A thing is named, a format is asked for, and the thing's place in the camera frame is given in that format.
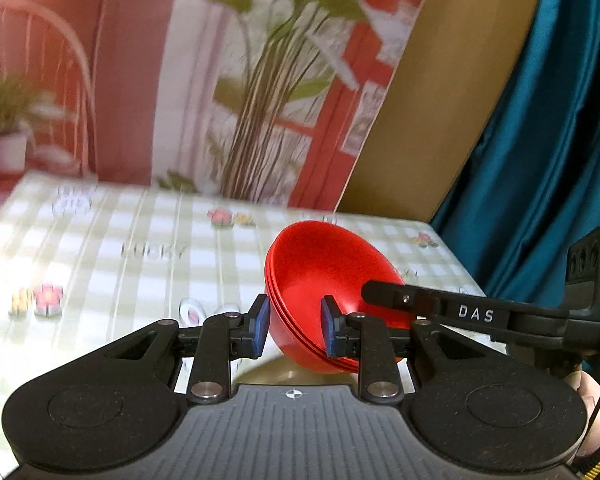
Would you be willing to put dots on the checkered green white tablecloth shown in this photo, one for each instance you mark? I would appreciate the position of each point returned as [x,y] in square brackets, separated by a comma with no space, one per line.
[84,263]

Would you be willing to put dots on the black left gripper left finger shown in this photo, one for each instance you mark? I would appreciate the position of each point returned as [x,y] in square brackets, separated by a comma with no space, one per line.
[120,402]

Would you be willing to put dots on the yellow-brown board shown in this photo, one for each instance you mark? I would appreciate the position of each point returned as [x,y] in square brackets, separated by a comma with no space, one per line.
[453,71]

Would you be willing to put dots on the person's right hand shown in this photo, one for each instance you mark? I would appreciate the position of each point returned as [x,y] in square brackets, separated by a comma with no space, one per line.
[589,391]

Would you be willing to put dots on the large red bowl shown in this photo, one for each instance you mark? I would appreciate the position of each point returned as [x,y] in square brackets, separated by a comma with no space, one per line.
[307,261]

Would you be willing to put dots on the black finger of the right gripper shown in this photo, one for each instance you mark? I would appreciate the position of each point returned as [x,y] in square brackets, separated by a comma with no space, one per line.
[407,298]

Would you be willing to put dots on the teal curtain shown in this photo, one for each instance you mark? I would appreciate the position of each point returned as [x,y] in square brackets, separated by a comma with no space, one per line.
[531,186]

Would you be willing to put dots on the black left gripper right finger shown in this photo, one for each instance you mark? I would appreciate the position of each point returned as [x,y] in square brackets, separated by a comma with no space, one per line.
[462,406]

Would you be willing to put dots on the printed red chair backdrop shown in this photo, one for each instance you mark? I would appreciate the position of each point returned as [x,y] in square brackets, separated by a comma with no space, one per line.
[269,101]

